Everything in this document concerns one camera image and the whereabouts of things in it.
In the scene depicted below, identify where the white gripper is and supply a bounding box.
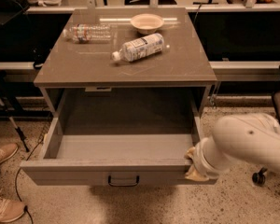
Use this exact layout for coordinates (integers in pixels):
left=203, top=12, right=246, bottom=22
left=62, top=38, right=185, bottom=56
left=184, top=136, right=237, bottom=182

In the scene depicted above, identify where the grey top drawer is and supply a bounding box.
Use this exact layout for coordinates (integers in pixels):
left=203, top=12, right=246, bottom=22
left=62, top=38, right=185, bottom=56
left=21, top=88, right=202, bottom=187

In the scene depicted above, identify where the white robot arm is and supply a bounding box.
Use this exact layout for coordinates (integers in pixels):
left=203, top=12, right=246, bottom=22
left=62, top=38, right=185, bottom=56
left=185, top=113, right=280, bottom=181

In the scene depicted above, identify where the grey drawer cabinet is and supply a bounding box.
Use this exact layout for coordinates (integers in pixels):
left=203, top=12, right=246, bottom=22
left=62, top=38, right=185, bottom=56
left=35, top=7, right=217, bottom=108

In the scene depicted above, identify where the white labelled plastic bottle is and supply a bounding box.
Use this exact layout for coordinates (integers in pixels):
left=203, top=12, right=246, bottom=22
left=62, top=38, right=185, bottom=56
left=112, top=33, right=164, bottom=63

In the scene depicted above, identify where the white paper bowl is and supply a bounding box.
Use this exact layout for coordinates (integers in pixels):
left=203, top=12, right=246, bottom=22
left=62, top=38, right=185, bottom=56
left=131, top=14, right=164, bottom=35

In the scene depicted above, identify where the clear plastic water bottle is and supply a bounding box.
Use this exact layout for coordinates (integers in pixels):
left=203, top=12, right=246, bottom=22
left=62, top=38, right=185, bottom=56
left=63, top=24, right=111, bottom=44

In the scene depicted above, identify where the black tripod leg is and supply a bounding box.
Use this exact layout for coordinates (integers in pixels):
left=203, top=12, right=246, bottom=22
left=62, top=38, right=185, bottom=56
left=0, top=97, right=29, bottom=152

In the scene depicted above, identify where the beige upper sneaker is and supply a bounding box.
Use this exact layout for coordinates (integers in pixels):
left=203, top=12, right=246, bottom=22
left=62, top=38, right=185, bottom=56
left=0, top=143, right=19, bottom=165

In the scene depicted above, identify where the beige sneaker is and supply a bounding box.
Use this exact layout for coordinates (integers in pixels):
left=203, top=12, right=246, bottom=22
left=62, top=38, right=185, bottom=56
left=0, top=143, right=19, bottom=165
left=0, top=197, right=25, bottom=223

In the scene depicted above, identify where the beige lower sneaker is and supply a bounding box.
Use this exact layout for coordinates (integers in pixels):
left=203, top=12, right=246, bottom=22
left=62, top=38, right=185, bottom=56
left=0, top=197, right=25, bottom=223

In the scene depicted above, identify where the wire basket with items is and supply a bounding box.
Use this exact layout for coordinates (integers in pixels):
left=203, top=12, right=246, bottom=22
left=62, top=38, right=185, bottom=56
left=37, top=119, right=51, bottom=144

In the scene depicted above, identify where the black floor cable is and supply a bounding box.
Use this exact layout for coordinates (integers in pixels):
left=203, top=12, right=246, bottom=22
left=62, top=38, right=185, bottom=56
left=14, top=137, right=45, bottom=224

